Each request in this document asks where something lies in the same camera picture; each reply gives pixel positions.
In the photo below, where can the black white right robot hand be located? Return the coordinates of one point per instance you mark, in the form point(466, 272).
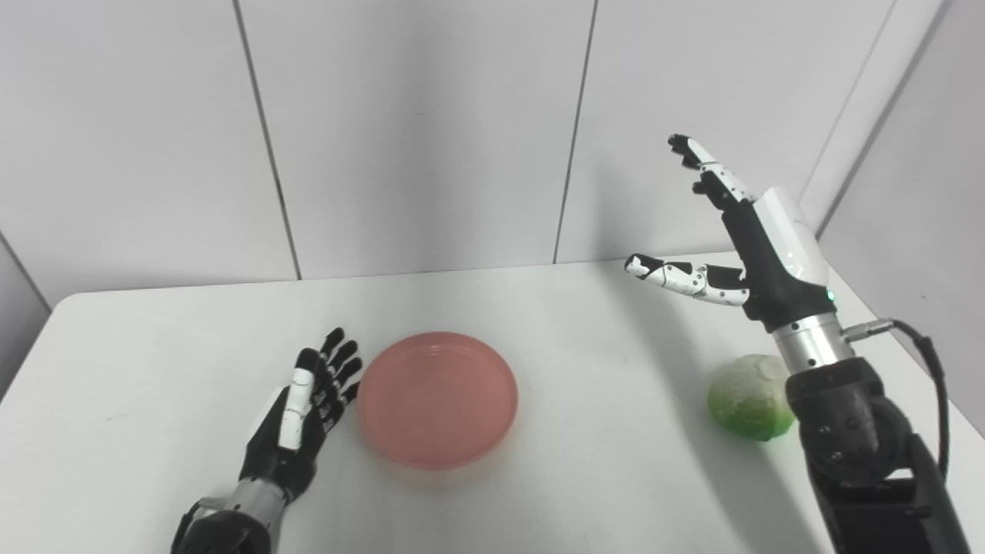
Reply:
point(777, 261)

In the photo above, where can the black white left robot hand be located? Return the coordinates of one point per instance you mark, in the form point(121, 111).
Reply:
point(296, 431)

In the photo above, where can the green white toy cabbage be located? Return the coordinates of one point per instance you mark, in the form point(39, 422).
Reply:
point(746, 400)

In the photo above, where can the pink round plate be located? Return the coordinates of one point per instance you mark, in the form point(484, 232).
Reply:
point(436, 400)

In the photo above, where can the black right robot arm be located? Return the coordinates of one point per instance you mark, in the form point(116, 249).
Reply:
point(862, 446)

